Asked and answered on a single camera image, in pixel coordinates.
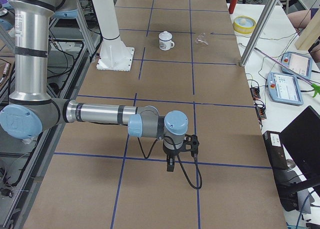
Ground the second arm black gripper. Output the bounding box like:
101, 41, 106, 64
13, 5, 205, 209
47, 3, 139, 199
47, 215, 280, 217
163, 148, 179, 172

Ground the second grey blue robot arm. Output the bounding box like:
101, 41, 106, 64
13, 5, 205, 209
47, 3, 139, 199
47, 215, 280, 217
0, 0, 188, 172

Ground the white blue-rimmed enamel mug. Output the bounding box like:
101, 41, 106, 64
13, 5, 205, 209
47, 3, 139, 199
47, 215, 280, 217
159, 36, 175, 51

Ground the near teach pendant tablet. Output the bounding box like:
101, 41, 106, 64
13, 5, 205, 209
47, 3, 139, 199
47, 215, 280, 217
267, 72, 304, 106

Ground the teach pendant tablet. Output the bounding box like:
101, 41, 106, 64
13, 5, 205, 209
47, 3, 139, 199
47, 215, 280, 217
281, 51, 312, 79
267, 72, 304, 106

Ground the yellow round container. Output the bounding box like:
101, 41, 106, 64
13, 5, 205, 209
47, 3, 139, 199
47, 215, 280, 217
232, 15, 257, 34

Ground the metal reacher grabber stick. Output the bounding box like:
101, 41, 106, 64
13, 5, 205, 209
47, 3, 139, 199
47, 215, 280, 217
254, 47, 320, 98

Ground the far teach pendant tablet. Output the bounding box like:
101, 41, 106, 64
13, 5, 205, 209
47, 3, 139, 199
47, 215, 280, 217
281, 51, 312, 79

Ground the red cylinder tube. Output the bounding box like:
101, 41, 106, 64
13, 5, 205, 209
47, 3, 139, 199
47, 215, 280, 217
228, 0, 238, 14

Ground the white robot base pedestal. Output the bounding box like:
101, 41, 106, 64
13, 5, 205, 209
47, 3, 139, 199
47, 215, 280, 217
92, 0, 135, 72

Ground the aluminium frame post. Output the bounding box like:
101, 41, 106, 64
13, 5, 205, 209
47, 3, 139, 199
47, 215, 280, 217
239, 0, 278, 67

